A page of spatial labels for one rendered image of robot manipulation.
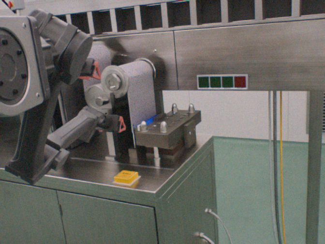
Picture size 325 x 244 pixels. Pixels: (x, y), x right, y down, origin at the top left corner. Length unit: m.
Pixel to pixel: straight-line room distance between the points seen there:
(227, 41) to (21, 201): 1.24
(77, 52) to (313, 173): 1.54
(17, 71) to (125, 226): 1.09
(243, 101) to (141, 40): 2.49
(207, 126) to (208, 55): 2.73
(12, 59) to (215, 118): 3.93
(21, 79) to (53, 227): 1.33
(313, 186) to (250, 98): 2.32
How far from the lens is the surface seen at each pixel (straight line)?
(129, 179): 1.35
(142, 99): 1.65
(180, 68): 1.76
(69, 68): 0.61
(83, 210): 1.57
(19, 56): 0.49
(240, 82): 1.67
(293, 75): 1.63
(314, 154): 1.89
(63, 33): 0.61
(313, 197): 1.99
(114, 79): 1.54
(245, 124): 4.23
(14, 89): 0.46
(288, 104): 4.08
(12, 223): 1.98
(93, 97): 1.66
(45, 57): 0.54
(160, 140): 1.48
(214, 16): 1.76
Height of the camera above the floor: 1.49
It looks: 16 degrees down
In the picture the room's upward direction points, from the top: 5 degrees counter-clockwise
